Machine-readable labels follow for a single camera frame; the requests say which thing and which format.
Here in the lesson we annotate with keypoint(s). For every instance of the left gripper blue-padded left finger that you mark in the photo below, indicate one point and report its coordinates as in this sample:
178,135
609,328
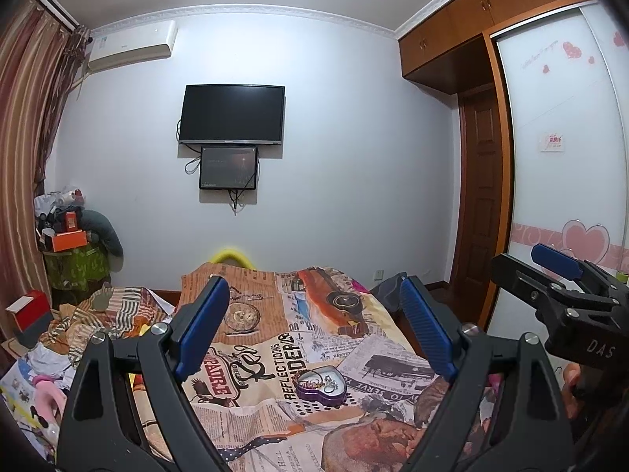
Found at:
195,325

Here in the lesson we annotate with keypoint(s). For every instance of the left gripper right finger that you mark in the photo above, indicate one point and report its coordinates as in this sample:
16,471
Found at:
435,327

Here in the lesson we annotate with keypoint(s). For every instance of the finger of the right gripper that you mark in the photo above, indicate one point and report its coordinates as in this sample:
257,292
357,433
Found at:
556,262

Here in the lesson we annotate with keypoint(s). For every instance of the purple heart-shaped jewelry tin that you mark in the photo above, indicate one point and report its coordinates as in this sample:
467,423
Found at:
313,396

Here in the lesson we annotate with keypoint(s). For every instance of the dark blue backpack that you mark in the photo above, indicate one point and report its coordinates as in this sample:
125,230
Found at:
387,292

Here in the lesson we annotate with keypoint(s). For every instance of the brown wooden door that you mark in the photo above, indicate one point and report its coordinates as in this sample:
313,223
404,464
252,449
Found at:
480,203

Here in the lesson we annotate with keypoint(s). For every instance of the printed newspaper-pattern bedspread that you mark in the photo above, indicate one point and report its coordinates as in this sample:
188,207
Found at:
277,324

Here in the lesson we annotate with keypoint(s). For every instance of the orange box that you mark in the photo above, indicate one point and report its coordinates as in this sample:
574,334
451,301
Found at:
65,241

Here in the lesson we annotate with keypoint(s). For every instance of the red gift box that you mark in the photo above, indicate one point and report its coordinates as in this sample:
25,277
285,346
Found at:
28,309

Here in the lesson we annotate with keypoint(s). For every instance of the white sliding wardrobe door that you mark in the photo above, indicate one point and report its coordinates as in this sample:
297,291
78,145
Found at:
566,76

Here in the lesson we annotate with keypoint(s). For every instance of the brown wooden wardrobe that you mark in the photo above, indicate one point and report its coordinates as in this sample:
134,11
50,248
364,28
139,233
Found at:
447,51

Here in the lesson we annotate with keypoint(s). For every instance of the white air conditioner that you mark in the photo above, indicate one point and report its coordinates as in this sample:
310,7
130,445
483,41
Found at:
148,42

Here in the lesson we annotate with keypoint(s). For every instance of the striped red curtain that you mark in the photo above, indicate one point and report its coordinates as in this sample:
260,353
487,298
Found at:
40,60

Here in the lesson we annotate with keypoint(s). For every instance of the small black wall monitor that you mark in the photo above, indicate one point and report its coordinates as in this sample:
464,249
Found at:
228,168

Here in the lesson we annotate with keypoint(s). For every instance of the black wall-mounted television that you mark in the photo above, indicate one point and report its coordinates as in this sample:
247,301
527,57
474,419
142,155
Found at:
232,114

